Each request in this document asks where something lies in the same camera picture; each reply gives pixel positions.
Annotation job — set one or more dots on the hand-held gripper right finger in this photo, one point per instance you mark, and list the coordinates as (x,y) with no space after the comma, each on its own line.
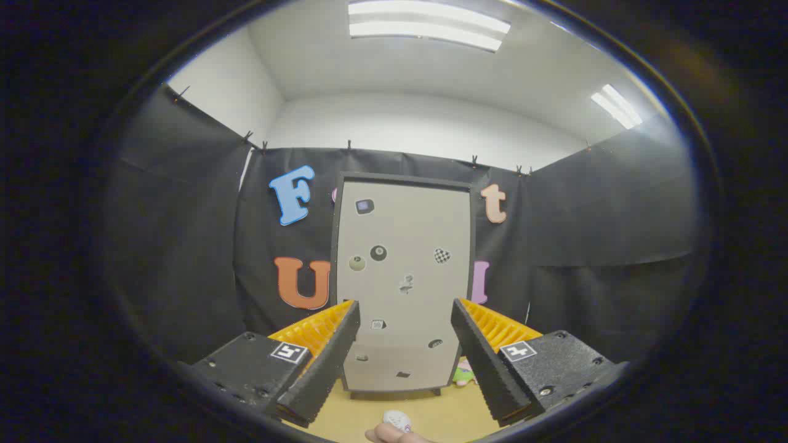
(486,369)

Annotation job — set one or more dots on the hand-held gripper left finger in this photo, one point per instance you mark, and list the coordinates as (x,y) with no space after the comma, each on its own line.
(326,369)

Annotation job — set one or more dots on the white shoe with striped heel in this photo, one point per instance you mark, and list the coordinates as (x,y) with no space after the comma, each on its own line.
(396,419)

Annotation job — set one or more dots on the grey shoe cabinet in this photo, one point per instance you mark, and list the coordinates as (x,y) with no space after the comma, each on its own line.
(403,178)

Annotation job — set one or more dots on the pink and green plush toy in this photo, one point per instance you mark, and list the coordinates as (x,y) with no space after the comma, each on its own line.
(463,374)

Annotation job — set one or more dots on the black backdrop cloth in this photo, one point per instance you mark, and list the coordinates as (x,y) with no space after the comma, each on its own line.
(184,246)

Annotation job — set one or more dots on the small ceiling light panel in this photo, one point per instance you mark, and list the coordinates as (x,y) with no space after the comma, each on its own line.
(617,107)

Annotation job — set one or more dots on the long ceiling light panel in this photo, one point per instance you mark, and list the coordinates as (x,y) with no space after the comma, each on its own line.
(425,24)

